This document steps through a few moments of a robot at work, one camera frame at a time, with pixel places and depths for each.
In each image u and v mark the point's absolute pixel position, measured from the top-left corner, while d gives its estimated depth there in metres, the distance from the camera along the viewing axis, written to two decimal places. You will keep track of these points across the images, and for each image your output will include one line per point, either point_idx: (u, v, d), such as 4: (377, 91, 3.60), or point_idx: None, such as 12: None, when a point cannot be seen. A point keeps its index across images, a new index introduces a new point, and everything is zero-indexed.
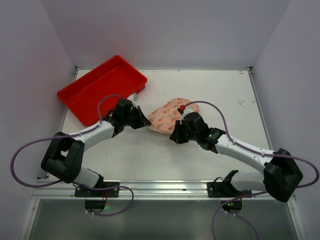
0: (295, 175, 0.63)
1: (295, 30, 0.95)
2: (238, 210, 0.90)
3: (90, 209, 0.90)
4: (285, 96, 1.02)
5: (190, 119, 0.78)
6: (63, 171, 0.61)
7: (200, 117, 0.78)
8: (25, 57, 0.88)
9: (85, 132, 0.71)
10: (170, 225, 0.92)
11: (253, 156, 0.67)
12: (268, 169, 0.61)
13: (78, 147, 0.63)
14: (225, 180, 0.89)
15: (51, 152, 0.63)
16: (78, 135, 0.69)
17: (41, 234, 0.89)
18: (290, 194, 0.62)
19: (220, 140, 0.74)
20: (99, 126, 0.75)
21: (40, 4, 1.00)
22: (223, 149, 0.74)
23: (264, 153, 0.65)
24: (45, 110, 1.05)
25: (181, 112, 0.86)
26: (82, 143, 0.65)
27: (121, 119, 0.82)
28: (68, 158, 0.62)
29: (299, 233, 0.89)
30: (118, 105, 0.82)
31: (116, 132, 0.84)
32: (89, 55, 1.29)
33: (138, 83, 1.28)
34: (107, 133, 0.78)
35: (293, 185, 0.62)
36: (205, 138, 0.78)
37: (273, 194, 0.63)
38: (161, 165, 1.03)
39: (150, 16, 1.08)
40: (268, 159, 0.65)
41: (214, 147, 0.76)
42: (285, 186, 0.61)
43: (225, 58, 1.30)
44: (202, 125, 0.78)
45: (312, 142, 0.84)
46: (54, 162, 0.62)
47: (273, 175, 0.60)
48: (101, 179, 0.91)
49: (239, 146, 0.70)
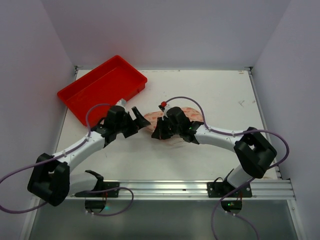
0: (268, 150, 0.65)
1: (295, 30, 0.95)
2: (238, 210, 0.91)
3: (90, 209, 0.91)
4: (286, 95, 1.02)
5: (172, 113, 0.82)
6: (49, 195, 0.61)
7: (181, 112, 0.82)
8: (24, 57, 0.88)
9: (71, 151, 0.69)
10: (171, 225, 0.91)
11: (226, 138, 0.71)
12: (238, 145, 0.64)
13: (62, 171, 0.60)
14: (225, 179, 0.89)
15: (36, 175, 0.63)
16: (64, 156, 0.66)
17: (41, 235, 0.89)
18: (265, 170, 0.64)
19: (198, 130, 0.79)
20: (87, 140, 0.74)
21: (40, 4, 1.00)
22: (202, 138, 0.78)
23: (234, 133, 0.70)
24: (45, 110, 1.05)
25: (162, 108, 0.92)
26: (67, 165, 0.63)
27: (113, 127, 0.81)
28: (54, 182, 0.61)
29: (299, 233, 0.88)
30: (109, 113, 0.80)
31: (108, 141, 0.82)
32: (89, 55, 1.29)
33: (138, 84, 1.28)
34: (98, 144, 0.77)
35: (266, 160, 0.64)
36: (186, 130, 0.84)
37: (250, 173, 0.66)
38: (160, 165, 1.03)
39: (150, 16, 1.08)
40: (238, 137, 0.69)
41: (194, 138, 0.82)
42: (257, 161, 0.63)
43: (225, 58, 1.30)
44: (184, 119, 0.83)
45: (312, 142, 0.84)
46: (40, 186, 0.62)
47: (243, 151, 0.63)
48: (101, 179, 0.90)
49: (215, 132, 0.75)
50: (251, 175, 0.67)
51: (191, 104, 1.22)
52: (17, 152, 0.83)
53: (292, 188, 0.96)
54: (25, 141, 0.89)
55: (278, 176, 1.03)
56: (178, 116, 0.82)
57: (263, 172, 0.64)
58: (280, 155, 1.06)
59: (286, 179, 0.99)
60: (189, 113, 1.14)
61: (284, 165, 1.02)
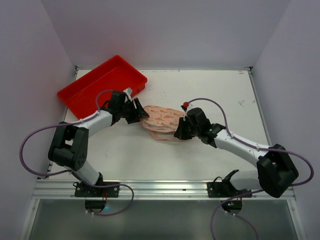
0: (290, 171, 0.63)
1: (295, 30, 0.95)
2: (239, 210, 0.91)
3: (90, 209, 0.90)
4: (286, 95, 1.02)
5: (192, 114, 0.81)
6: (71, 158, 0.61)
7: (202, 112, 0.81)
8: (24, 57, 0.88)
9: (87, 120, 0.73)
10: (171, 225, 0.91)
11: (249, 149, 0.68)
12: (261, 161, 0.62)
13: (83, 133, 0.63)
14: (225, 178, 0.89)
15: (57, 141, 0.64)
16: (81, 123, 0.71)
17: (41, 235, 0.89)
18: (283, 191, 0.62)
19: (219, 135, 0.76)
20: (98, 115, 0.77)
21: (40, 4, 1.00)
22: (222, 144, 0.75)
23: (259, 147, 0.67)
24: (45, 110, 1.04)
25: (184, 109, 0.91)
26: (87, 129, 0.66)
27: (117, 108, 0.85)
28: (75, 144, 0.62)
29: (299, 233, 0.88)
30: (113, 96, 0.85)
31: (114, 120, 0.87)
32: (89, 55, 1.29)
33: (138, 83, 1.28)
34: (105, 121, 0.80)
35: (286, 181, 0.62)
36: (206, 132, 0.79)
37: (267, 190, 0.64)
38: (160, 165, 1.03)
39: (150, 16, 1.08)
40: (263, 152, 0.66)
41: (213, 141, 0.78)
42: (278, 180, 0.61)
43: (224, 58, 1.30)
44: (204, 119, 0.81)
45: (311, 141, 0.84)
46: (61, 150, 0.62)
47: (265, 168, 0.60)
48: (101, 178, 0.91)
49: (237, 140, 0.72)
50: (267, 192, 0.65)
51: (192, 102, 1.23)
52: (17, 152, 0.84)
53: (292, 188, 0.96)
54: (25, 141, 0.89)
55: None
56: (197, 116, 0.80)
57: (281, 193, 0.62)
58: None
59: None
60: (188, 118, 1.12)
61: None
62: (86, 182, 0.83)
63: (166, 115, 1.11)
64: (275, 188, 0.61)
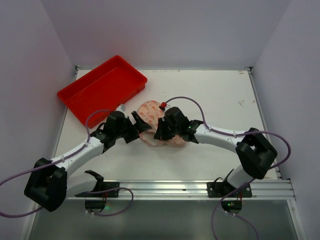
0: (269, 151, 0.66)
1: (295, 30, 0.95)
2: (238, 210, 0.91)
3: (90, 209, 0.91)
4: (286, 95, 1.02)
5: (170, 113, 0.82)
6: (46, 200, 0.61)
7: (180, 111, 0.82)
8: (24, 58, 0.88)
9: (69, 157, 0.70)
10: (171, 225, 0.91)
11: (227, 138, 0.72)
12: (240, 146, 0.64)
13: (59, 177, 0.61)
14: (225, 180, 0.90)
15: (33, 180, 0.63)
16: (62, 161, 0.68)
17: (41, 235, 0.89)
18: (266, 171, 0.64)
19: (198, 130, 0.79)
20: (86, 145, 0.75)
21: (40, 4, 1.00)
22: (202, 138, 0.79)
23: (236, 134, 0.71)
24: (45, 110, 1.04)
25: (162, 109, 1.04)
26: (65, 171, 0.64)
27: (112, 133, 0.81)
28: (51, 186, 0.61)
29: (299, 233, 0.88)
30: (109, 119, 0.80)
31: (107, 147, 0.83)
32: (88, 55, 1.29)
33: (138, 84, 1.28)
34: (95, 151, 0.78)
35: (267, 161, 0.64)
36: (186, 129, 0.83)
37: (250, 173, 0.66)
38: (160, 164, 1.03)
39: (150, 16, 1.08)
40: (240, 138, 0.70)
41: (194, 138, 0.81)
42: (259, 162, 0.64)
43: (224, 58, 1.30)
44: (182, 118, 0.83)
45: (311, 141, 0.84)
46: (37, 190, 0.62)
47: (244, 152, 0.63)
48: (101, 179, 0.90)
49: (215, 132, 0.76)
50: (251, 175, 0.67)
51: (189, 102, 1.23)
52: (17, 152, 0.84)
53: (292, 188, 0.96)
54: (25, 142, 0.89)
55: (278, 176, 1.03)
56: (176, 116, 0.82)
57: (264, 173, 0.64)
58: (280, 155, 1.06)
59: (286, 180, 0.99)
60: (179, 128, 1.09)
61: (285, 166, 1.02)
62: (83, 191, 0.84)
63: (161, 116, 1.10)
64: (257, 170, 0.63)
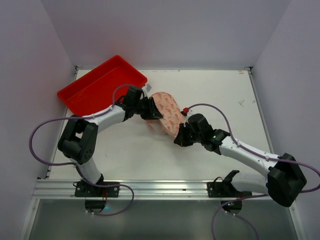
0: (299, 180, 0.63)
1: (295, 30, 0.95)
2: (238, 210, 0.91)
3: (90, 209, 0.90)
4: (286, 95, 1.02)
5: (194, 120, 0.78)
6: (79, 150, 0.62)
7: (204, 118, 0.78)
8: (24, 57, 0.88)
9: (99, 116, 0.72)
10: (171, 225, 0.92)
11: (258, 159, 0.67)
12: (272, 172, 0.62)
13: (92, 129, 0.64)
14: (225, 179, 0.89)
15: (67, 133, 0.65)
16: (92, 118, 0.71)
17: (41, 234, 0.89)
18: (293, 199, 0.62)
19: (224, 142, 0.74)
20: (110, 110, 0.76)
21: (40, 4, 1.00)
22: (228, 152, 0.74)
23: (268, 157, 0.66)
24: (45, 110, 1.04)
25: (184, 114, 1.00)
26: (96, 126, 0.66)
27: (132, 104, 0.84)
28: (84, 137, 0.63)
29: (299, 232, 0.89)
30: (128, 91, 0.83)
31: (126, 116, 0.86)
32: (89, 55, 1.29)
33: (138, 83, 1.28)
34: (118, 116, 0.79)
35: (297, 190, 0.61)
36: (209, 139, 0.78)
37: (277, 198, 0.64)
38: (161, 164, 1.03)
39: (150, 16, 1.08)
40: (272, 163, 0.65)
41: (217, 149, 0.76)
42: (288, 190, 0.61)
43: (225, 58, 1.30)
44: (206, 126, 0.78)
45: (311, 141, 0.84)
46: (70, 142, 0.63)
47: (276, 179, 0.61)
48: (102, 179, 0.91)
49: (244, 149, 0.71)
50: (276, 200, 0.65)
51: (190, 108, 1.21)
52: (17, 152, 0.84)
53: None
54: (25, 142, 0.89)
55: None
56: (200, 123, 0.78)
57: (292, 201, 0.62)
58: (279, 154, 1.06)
59: None
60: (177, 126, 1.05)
61: None
62: (87, 181, 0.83)
63: (170, 109, 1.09)
64: (285, 198, 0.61)
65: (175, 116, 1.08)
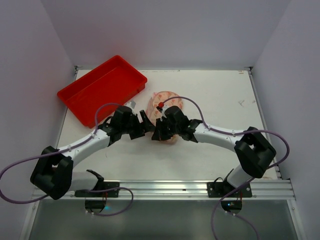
0: (267, 150, 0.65)
1: (295, 30, 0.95)
2: (238, 210, 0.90)
3: (90, 209, 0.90)
4: (286, 95, 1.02)
5: (170, 113, 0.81)
6: (52, 187, 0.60)
7: (179, 110, 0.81)
8: (24, 58, 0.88)
9: (76, 146, 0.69)
10: (171, 225, 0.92)
11: (226, 137, 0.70)
12: (238, 145, 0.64)
13: (65, 166, 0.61)
14: (225, 179, 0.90)
15: (40, 167, 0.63)
16: (69, 150, 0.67)
17: (41, 235, 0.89)
18: (264, 170, 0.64)
19: (198, 129, 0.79)
20: (92, 137, 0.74)
21: (40, 4, 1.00)
22: (201, 137, 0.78)
23: (234, 133, 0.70)
24: (45, 110, 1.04)
25: (159, 109, 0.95)
26: (71, 160, 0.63)
27: (119, 126, 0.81)
28: (57, 175, 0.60)
29: (299, 233, 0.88)
30: (116, 113, 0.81)
31: (113, 140, 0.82)
32: (89, 55, 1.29)
33: (138, 83, 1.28)
34: (101, 143, 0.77)
35: (265, 160, 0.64)
36: (185, 128, 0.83)
37: (249, 173, 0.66)
38: (161, 164, 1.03)
39: (150, 16, 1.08)
40: (239, 137, 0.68)
41: (193, 137, 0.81)
42: (257, 161, 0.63)
43: (224, 58, 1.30)
44: (182, 117, 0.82)
45: (311, 141, 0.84)
46: (43, 178, 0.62)
47: (243, 152, 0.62)
48: (101, 180, 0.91)
49: (214, 131, 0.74)
50: (249, 174, 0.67)
51: (184, 101, 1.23)
52: (17, 152, 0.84)
53: (292, 188, 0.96)
54: (25, 142, 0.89)
55: (278, 176, 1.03)
56: (176, 115, 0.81)
57: (262, 172, 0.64)
58: (280, 155, 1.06)
59: (286, 180, 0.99)
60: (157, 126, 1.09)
61: (285, 167, 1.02)
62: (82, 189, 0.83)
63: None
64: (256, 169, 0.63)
65: None
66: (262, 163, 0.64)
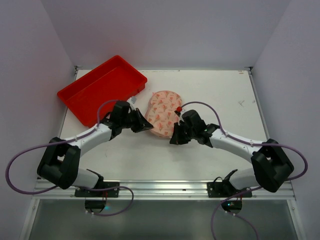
0: (285, 165, 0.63)
1: (295, 30, 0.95)
2: (239, 210, 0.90)
3: (90, 209, 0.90)
4: (286, 95, 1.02)
5: (187, 116, 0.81)
6: (59, 176, 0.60)
7: (196, 113, 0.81)
8: (24, 57, 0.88)
9: (82, 137, 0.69)
10: (171, 225, 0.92)
11: (243, 146, 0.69)
12: (255, 156, 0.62)
13: (73, 153, 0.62)
14: (225, 179, 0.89)
15: (47, 158, 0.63)
16: (75, 141, 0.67)
17: (41, 234, 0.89)
18: (279, 185, 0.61)
19: (214, 134, 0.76)
20: (95, 129, 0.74)
21: (40, 4, 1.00)
22: (217, 142, 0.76)
23: (253, 143, 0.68)
24: (45, 110, 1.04)
25: (178, 113, 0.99)
26: (78, 149, 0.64)
27: (119, 120, 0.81)
28: (65, 163, 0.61)
29: (299, 233, 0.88)
30: (115, 107, 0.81)
31: (114, 134, 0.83)
32: (89, 55, 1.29)
33: (138, 83, 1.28)
34: (104, 136, 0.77)
35: (282, 175, 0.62)
36: (201, 132, 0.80)
37: (263, 185, 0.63)
38: (161, 163, 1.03)
39: (150, 16, 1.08)
40: (256, 148, 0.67)
41: (209, 141, 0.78)
42: (273, 174, 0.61)
43: (225, 58, 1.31)
44: (199, 121, 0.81)
45: (312, 141, 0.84)
46: (51, 168, 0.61)
47: (259, 163, 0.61)
48: (101, 179, 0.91)
49: (232, 139, 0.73)
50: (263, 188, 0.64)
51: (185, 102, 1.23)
52: (17, 152, 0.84)
53: (292, 188, 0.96)
54: (25, 142, 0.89)
55: None
56: (192, 118, 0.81)
57: (278, 188, 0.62)
58: None
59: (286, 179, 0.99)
60: (156, 123, 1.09)
61: None
62: (84, 187, 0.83)
63: (167, 106, 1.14)
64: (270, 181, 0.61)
65: (167, 119, 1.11)
66: (278, 178, 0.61)
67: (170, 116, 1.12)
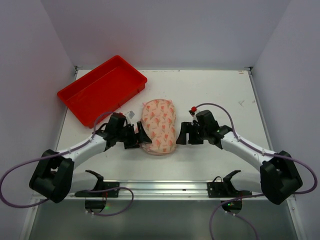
0: (294, 180, 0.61)
1: (295, 31, 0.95)
2: (238, 210, 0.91)
3: (90, 209, 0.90)
4: (286, 95, 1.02)
5: (200, 114, 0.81)
6: (52, 191, 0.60)
7: (211, 113, 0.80)
8: (24, 58, 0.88)
9: (75, 149, 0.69)
10: (171, 225, 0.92)
11: (254, 153, 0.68)
12: (265, 165, 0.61)
13: (66, 167, 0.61)
14: (225, 177, 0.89)
15: (40, 171, 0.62)
16: (68, 153, 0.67)
17: (41, 234, 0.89)
18: (284, 198, 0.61)
19: (227, 136, 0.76)
20: (89, 141, 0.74)
21: (40, 4, 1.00)
22: (228, 145, 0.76)
23: (264, 152, 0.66)
24: (45, 110, 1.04)
25: (192, 113, 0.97)
26: (72, 162, 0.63)
27: (114, 133, 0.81)
28: (57, 177, 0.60)
29: (299, 233, 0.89)
30: (111, 119, 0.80)
31: (109, 145, 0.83)
32: (89, 55, 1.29)
33: (138, 83, 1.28)
34: (99, 147, 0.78)
35: (288, 189, 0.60)
36: (213, 133, 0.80)
37: (267, 195, 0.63)
38: (161, 164, 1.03)
39: (150, 17, 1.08)
40: (267, 158, 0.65)
41: (219, 142, 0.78)
42: (279, 187, 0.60)
43: (224, 58, 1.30)
44: (212, 121, 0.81)
45: (311, 141, 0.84)
46: (43, 181, 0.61)
47: (268, 173, 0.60)
48: (101, 179, 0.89)
49: (244, 144, 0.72)
50: (267, 197, 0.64)
51: (185, 103, 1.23)
52: (16, 152, 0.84)
53: None
54: (25, 142, 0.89)
55: None
56: (206, 117, 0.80)
57: (282, 200, 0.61)
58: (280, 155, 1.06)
59: None
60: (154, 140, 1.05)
61: None
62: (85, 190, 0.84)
63: (159, 119, 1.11)
64: (277, 194, 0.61)
65: (163, 133, 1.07)
66: (284, 191, 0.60)
67: (165, 128, 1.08)
